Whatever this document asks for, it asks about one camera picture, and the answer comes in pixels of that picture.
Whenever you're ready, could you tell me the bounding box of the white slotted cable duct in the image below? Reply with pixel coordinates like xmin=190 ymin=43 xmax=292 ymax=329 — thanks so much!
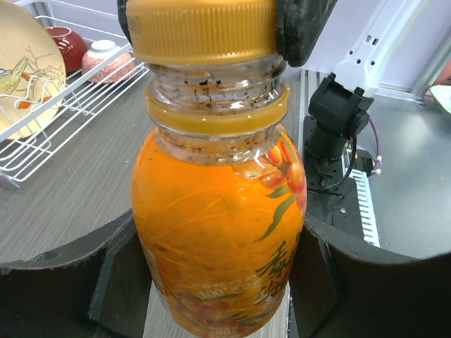
xmin=350 ymin=169 xmax=380 ymax=248

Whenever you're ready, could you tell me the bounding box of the pink patterned bowl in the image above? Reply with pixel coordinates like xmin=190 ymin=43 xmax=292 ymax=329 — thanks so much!
xmin=81 ymin=39 xmax=135 ymax=84

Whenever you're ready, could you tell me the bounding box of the white wire dish rack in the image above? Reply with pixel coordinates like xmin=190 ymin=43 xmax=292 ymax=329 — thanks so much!
xmin=1 ymin=1 xmax=149 ymax=187

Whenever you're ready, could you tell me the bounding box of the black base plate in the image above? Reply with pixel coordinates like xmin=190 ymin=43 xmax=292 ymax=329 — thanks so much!
xmin=302 ymin=116 xmax=364 ymax=239

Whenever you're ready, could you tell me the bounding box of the orange juice bottle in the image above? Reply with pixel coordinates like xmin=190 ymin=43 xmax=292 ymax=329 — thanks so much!
xmin=131 ymin=55 xmax=307 ymax=337

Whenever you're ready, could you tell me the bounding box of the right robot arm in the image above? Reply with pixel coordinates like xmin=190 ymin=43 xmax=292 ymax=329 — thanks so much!
xmin=116 ymin=1 xmax=429 ymax=165

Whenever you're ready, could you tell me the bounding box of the red bowl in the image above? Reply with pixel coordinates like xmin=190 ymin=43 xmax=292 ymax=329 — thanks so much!
xmin=46 ymin=26 xmax=89 ymax=73

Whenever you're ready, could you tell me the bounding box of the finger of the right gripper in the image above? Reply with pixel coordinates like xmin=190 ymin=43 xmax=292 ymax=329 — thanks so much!
xmin=275 ymin=0 xmax=337 ymax=67
xmin=116 ymin=0 xmax=131 ymax=42

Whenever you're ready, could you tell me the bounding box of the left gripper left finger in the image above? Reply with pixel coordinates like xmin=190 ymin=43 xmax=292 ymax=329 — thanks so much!
xmin=1 ymin=211 xmax=152 ymax=337

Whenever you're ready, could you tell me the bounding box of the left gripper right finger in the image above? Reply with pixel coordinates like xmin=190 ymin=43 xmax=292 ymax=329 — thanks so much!
xmin=290 ymin=214 xmax=450 ymax=337

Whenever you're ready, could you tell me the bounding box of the cream floral plate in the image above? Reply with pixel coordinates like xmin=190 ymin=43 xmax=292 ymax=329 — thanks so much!
xmin=1 ymin=1 xmax=66 ymax=132

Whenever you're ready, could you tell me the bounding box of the orange bottle cap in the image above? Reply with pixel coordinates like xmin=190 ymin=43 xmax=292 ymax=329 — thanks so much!
xmin=126 ymin=0 xmax=276 ymax=65

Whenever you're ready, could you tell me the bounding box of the teal saucer with cup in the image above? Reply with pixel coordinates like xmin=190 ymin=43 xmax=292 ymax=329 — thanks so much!
xmin=430 ymin=84 xmax=451 ymax=114

